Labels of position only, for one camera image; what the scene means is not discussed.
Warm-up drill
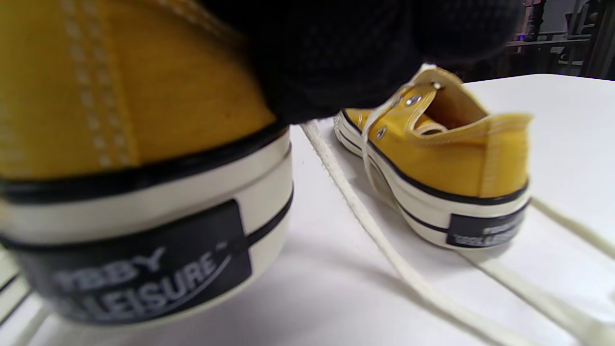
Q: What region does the person's right hand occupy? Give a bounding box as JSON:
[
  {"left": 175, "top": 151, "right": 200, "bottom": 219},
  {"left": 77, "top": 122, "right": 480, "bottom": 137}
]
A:
[{"left": 199, "top": 0, "right": 525, "bottom": 126}]

